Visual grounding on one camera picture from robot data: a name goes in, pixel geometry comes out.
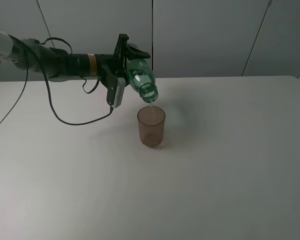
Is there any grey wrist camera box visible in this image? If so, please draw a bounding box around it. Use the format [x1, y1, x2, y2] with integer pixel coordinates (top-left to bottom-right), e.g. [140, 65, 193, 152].
[106, 74, 126, 109]

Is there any black camera cable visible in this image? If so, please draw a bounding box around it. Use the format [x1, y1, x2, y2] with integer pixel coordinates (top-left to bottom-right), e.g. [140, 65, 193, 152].
[42, 37, 114, 126]

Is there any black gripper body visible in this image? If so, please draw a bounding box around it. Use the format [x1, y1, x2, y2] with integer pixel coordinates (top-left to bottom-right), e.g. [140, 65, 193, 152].
[97, 33, 129, 87]

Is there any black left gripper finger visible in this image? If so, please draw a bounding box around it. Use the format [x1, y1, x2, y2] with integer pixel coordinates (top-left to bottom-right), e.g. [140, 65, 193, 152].
[126, 46, 151, 61]

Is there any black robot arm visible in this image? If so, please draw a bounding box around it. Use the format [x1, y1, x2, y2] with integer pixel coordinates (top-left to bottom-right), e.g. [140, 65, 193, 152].
[0, 31, 151, 82]

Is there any green transparent plastic bottle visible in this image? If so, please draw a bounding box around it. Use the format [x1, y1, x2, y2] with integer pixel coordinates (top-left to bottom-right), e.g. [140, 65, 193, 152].
[124, 43, 159, 105]

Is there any pink translucent plastic cup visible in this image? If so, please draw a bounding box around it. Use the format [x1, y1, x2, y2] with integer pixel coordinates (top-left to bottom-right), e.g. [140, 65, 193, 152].
[137, 106, 166, 148]

